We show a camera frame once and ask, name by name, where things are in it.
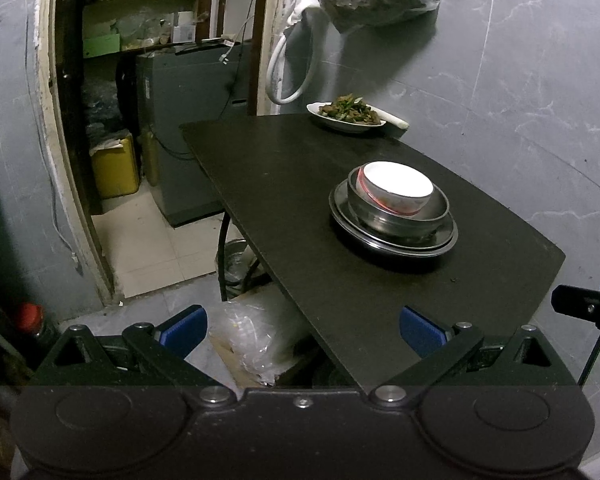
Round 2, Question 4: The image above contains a thin black cable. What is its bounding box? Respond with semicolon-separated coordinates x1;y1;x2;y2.
576;317;600;387

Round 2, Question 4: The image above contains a deep stainless steel bowl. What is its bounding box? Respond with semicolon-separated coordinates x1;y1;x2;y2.
347;164;451;239

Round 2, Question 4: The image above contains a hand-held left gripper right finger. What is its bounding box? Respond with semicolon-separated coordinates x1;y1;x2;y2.
370;305;570;406

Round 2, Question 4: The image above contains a clear plastic bag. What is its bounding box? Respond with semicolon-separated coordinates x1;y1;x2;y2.
209;300;321;389

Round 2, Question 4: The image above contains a small stainless steel plate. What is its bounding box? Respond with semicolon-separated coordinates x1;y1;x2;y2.
332;180;455;249

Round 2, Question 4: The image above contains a yellow plastic container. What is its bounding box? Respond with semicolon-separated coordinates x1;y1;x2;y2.
90;131;141;199

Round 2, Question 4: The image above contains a white door frame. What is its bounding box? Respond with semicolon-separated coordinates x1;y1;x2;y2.
32;0;127;307

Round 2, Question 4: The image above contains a white oval food plate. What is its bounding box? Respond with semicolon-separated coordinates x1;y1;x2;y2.
307;101;387;134

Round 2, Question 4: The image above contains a steel basin under table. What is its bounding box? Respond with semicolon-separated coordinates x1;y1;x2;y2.
224;238;259;287

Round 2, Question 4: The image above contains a white flexible hose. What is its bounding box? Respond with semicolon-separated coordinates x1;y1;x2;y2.
267;0;331;106

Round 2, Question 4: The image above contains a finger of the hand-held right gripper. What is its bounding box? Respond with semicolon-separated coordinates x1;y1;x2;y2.
551;284;600;346

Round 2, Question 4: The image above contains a large stainless steel plate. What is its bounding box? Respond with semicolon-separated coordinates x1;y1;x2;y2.
329;182;459;259

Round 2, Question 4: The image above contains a red-capped bottle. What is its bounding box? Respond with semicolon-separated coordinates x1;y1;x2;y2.
17;302;57;357

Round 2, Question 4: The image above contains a small white box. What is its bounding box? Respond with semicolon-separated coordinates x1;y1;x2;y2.
172;11;197;44

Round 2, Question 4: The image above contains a white cloth on hose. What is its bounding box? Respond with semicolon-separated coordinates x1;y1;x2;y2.
287;0;323;26

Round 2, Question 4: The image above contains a wooden storage shelf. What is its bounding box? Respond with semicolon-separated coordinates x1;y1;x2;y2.
80;0;215;58

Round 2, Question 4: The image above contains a green box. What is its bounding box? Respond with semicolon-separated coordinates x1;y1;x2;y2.
83;33;121;58

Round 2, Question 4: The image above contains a black table leg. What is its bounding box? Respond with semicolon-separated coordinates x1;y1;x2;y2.
218;211;231;302

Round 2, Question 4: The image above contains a white wall cable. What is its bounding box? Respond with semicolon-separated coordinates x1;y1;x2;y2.
24;0;83;276

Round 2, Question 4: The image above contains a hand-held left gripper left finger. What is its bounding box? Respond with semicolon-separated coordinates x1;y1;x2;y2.
35;305;241;406

